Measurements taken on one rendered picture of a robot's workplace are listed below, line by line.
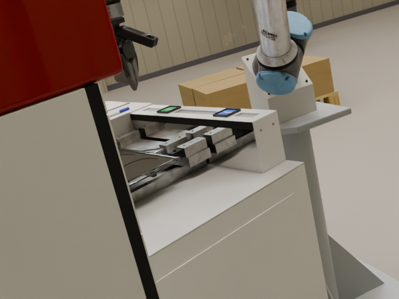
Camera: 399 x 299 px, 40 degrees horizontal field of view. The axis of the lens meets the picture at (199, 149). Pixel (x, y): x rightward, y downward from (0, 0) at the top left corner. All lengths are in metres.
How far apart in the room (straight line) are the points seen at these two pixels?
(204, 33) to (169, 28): 0.59
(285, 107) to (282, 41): 0.36
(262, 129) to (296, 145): 0.46
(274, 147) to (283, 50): 0.28
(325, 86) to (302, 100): 2.94
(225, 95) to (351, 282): 2.47
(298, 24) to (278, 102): 0.27
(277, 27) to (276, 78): 0.16
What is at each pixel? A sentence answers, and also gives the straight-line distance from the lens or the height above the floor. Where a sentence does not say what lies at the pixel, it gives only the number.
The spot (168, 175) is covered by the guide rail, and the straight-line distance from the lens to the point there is 1.49.
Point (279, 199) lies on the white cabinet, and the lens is 1.39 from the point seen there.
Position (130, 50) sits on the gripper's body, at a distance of 1.64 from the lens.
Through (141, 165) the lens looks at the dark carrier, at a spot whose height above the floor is 0.90.
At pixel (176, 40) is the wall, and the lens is 8.65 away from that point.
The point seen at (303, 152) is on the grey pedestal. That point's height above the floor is 0.70.
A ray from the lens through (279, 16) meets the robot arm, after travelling 1.46.
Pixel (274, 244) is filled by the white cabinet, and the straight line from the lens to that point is 1.40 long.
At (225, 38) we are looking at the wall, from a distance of 9.00.
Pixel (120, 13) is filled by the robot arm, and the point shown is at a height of 1.28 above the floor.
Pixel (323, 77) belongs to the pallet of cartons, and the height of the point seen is 0.29.
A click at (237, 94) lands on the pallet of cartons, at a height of 0.36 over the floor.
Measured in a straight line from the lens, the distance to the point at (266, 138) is 1.42.
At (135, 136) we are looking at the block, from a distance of 1.77.
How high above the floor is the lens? 1.33
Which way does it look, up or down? 17 degrees down
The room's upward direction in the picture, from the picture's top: 13 degrees counter-clockwise
